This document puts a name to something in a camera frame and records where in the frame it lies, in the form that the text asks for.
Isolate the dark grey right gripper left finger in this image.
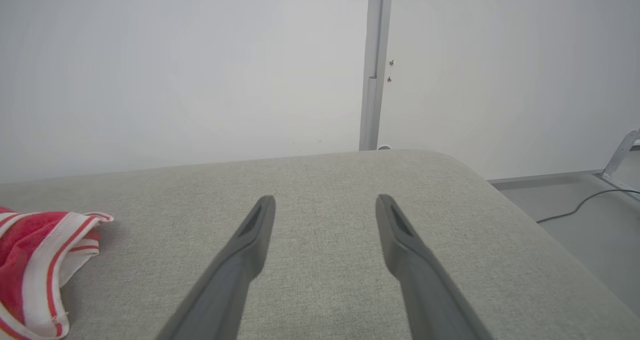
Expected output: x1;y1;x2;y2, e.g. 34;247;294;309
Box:
155;195;277;340

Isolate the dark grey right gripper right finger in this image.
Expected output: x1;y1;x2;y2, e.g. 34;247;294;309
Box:
375;194;494;340

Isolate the red and white sports jersey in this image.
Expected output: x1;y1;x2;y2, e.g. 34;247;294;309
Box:
0;206;115;340

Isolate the grey fabric sofa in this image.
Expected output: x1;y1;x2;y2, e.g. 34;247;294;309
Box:
0;149;640;340

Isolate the black floor cable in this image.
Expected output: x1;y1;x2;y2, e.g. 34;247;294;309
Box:
536;188;640;225

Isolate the grey metal wall post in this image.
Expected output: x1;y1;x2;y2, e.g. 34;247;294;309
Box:
358;0;394;152

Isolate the silver metal frame bracket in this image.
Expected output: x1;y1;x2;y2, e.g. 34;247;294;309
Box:
595;128;640;201

